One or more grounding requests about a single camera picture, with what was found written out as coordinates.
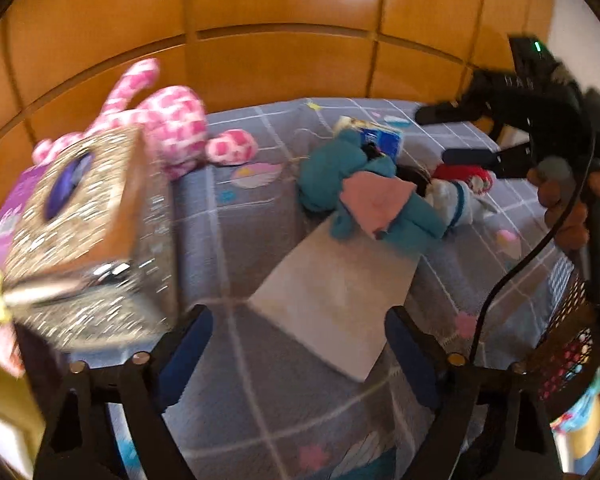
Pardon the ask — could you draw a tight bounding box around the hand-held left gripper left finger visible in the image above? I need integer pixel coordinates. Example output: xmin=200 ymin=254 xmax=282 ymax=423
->
xmin=32 ymin=304 xmax=216 ymax=480

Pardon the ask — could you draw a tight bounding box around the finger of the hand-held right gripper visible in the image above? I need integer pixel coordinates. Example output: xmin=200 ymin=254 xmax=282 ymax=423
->
xmin=441 ymin=144 xmax=532 ymax=179
xmin=414 ymin=99 xmax=487 ymax=126

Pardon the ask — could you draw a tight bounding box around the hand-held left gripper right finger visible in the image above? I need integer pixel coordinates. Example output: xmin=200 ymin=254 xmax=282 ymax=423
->
xmin=384 ymin=305 xmax=566 ymax=480

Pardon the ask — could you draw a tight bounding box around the blue tissue pack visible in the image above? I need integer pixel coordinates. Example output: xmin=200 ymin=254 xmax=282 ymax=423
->
xmin=334 ymin=116 xmax=406 ymax=159

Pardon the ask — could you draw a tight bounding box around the white towel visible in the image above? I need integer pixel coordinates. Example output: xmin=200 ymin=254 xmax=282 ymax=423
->
xmin=246 ymin=217 xmax=423 ymax=383

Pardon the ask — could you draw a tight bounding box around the person's right hand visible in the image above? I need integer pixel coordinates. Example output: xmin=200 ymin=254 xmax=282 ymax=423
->
xmin=526 ymin=156 xmax=600 ymax=252

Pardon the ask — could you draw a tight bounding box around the red and white doll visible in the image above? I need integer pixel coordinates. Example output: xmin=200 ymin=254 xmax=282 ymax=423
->
xmin=424 ymin=162 xmax=497 ymax=227

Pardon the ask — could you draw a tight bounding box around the grey checked bed sheet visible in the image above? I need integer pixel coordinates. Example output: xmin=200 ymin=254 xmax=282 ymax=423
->
xmin=0 ymin=97 xmax=597 ymax=480

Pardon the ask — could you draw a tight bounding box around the pink cloth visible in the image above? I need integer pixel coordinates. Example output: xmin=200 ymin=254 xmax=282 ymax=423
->
xmin=340 ymin=172 xmax=417 ymax=239

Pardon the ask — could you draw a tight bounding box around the teal plush toy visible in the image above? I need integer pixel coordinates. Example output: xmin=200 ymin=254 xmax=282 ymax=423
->
xmin=297 ymin=129 xmax=447 ymax=252

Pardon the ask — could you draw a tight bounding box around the gold sequined box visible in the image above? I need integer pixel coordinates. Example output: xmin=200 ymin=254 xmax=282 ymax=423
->
xmin=2 ymin=125 xmax=182 ymax=352

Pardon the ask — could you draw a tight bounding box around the brown mesh basket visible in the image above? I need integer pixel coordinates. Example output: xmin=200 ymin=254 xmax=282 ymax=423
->
xmin=522 ymin=260 xmax=600 ymax=413

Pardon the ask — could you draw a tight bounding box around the colourful cloth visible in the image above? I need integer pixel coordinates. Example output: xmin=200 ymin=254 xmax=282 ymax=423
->
xmin=550 ymin=367 xmax=600 ymax=435

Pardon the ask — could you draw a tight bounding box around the yellow cloth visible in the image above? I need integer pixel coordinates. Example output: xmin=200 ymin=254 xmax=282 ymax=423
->
xmin=0 ymin=265 xmax=47 ymax=461

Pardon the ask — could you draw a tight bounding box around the wooden wardrobe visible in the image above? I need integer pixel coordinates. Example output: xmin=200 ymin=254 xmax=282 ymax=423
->
xmin=0 ymin=0 xmax=557 ymax=231

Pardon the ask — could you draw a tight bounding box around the pink spotted plush toy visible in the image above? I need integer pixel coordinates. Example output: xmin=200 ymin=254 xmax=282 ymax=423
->
xmin=32 ymin=57 xmax=259 ymax=182

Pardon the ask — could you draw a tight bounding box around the black cable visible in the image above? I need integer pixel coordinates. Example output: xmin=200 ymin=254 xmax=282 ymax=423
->
xmin=467 ymin=87 xmax=598 ymax=363

